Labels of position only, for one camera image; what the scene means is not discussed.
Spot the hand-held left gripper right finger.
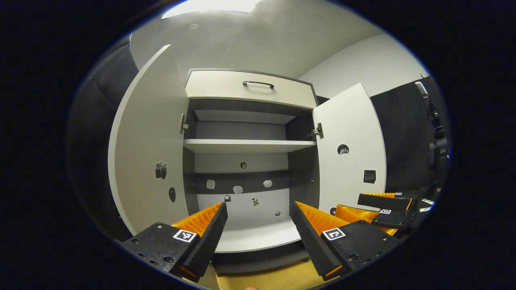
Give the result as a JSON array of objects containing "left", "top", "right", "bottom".
[{"left": 289, "top": 201, "right": 402, "bottom": 282}]

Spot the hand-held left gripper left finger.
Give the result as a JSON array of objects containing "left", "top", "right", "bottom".
[{"left": 121, "top": 202, "right": 228, "bottom": 282}]

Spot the headphone sticker cabinet door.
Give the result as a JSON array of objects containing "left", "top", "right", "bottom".
[{"left": 312, "top": 83, "right": 387, "bottom": 216}]

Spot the white double-door shoe cabinet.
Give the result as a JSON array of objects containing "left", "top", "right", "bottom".
[{"left": 181, "top": 68, "right": 323, "bottom": 276}]

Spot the camera sticker cabinet door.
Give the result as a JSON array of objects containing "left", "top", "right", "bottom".
[{"left": 108, "top": 44, "right": 190, "bottom": 236}]

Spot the white inner cabinet shelf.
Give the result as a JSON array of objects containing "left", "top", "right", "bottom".
[{"left": 183, "top": 139, "right": 318, "bottom": 153}]

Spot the white cabinet drawer front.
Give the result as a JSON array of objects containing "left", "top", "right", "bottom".
[{"left": 185, "top": 69, "right": 318, "bottom": 109}]

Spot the black backdrop cloth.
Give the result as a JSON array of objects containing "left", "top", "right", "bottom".
[
  {"left": 67, "top": 36, "right": 139, "bottom": 242},
  {"left": 370, "top": 76, "right": 450, "bottom": 194}
]

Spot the black metal stand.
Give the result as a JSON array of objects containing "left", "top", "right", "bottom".
[{"left": 415, "top": 81, "right": 450, "bottom": 172}]

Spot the ceiling light panel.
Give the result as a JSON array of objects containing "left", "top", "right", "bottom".
[{"left": 161, "top": 0, "right": 262, "bottom": 19}]

